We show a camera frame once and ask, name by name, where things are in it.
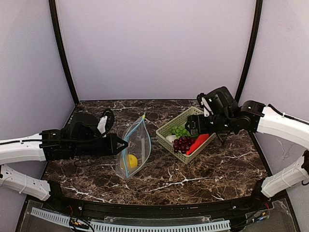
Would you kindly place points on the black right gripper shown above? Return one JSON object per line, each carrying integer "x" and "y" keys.
{"x": 193, "y": 124}

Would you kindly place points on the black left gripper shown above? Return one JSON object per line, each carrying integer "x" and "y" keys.
{"x": 111, "y": 145}

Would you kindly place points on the red toy chili pepper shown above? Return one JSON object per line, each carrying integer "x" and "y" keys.
{"x": 198, "y": 142}

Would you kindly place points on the clear zip top bag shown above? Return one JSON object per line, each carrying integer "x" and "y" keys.
{"x": 139, "y": 144}

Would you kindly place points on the yellow toy lemon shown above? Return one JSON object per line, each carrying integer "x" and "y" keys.
{"x": 132, "y": 161}

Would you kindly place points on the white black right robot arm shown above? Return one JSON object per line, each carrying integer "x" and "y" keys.
{"x": 223, "y": 114}

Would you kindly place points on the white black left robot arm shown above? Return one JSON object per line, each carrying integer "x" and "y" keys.
{"x": 84, "y": 135}

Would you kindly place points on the pale green plastic basket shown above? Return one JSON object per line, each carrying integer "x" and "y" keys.
{"x": 180, "y": 121}

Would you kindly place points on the green toy grapes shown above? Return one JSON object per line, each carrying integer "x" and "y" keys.
{"x": 180, "y": 131}

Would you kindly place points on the dark red toy grapes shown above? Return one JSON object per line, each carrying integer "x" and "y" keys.
{"x": 183, "y": 144}

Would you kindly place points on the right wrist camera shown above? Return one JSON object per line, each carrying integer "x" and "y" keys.
{"x": 203, "y": 104}

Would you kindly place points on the black front frame rail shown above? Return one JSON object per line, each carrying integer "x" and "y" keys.
{"x": 230, "y": 208}

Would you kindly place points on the white slotted cable duct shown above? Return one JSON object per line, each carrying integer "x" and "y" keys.
{"x": 116, "y": 224}

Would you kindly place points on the black frame right post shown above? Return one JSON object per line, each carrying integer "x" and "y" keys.
{"x": 250, "y": 50}

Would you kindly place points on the black frame post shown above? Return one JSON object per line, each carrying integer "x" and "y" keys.
{"x": 61, "y": 50}
{"x": 250, "y": 50}

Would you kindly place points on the black frame left post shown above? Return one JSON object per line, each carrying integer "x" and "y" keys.
{"x": 61, "y": 50}

